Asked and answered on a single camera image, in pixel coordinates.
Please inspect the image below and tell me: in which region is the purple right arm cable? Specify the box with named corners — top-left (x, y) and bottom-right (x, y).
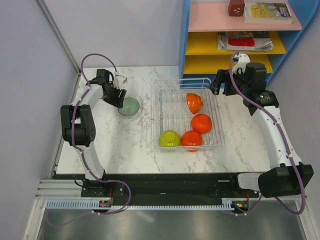
top-left (229, 51), bottom-right (307, 216)

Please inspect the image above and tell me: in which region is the white slotted cable duct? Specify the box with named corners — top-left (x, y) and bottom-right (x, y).
top-left (46, 199), bottom-right (234, 211)

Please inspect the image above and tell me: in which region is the orange bowl white inside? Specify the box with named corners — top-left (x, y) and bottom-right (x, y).
top-left (186, 93), bottom-right (204, 115)

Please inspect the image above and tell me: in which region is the red spiral notebook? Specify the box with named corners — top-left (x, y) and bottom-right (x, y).
top-left (217, 31), bottom-right (274, 52)

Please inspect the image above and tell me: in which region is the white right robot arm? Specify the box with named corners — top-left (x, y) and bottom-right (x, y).
top-left (209, 62), bottom-right (314, 198)

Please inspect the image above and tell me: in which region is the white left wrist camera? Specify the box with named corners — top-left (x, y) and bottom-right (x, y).
top-left (113, 71), bottom-right (128, 90)

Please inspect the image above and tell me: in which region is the white wire dish rack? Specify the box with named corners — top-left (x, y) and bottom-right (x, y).
top-left (153, 77), bottom-right (222, 151)

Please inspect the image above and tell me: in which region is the blue shelf unit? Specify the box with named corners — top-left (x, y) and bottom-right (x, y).
top-left (178, 0), bottom-right (319, 86)

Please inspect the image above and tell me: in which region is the aluminium corner rail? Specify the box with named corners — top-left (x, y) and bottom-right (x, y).
top-left (35, 0), bottom-right (81, 75)

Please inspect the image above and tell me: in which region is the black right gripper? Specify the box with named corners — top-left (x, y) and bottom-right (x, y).
top-left (208, 67), bottom-right (251, 97)

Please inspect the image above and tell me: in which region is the red brown box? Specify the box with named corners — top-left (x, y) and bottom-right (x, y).
top-left (227, 0), bottom-right (245, 17)

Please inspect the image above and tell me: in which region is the yellow cover book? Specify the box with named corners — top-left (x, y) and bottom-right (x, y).
top-left (242, 2), bottom-right (294, 25)

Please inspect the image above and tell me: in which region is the pale green ceramic bowl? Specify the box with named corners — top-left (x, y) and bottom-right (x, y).
top-left (118, 97), bottom-right (140, 117)

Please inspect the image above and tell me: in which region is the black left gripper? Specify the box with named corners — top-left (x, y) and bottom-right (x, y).
top-left (103, 83), bottom-right (127, 109)

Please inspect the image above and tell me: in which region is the lime green plastic bowl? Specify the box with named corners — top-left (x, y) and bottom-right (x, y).
top-left (158, 130), bottom-right (181, 151)

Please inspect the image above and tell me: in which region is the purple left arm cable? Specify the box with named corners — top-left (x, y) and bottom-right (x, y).
top-left (44, 53), bottom-right (132, 227)

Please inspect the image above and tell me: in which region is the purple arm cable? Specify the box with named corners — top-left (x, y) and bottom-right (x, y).
top-left (229, 51), bottom-right (307, 216)
top-left (44, 53), bottom-right (132, 227)

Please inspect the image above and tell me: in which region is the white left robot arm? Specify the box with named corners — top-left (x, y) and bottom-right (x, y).
top-left (60, 69), bottom-right (128, 197)

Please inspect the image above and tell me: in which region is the aluminium front rail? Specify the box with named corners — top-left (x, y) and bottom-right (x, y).
top-left (35, 179), bottom-right (82, 199)

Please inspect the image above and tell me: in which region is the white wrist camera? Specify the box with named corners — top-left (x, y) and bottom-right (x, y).
top-left (113, 71), bottom-right (128, 90)
top-left (232, 52), bottom-right (251, 75)

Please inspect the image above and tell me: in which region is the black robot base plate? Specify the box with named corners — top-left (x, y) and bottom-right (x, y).
top-left (81, 173), bottom-right (258, 205)

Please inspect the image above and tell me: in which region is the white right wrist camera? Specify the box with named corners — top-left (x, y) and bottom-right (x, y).
top-left (232, 52), bottom-right (251, 75)

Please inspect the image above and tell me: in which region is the orange plastic bowl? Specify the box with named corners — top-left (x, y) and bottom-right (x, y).
top-left (180, 130), bottom-right (203, 152)
top-left (191, 114), bottom-right (213, 134)

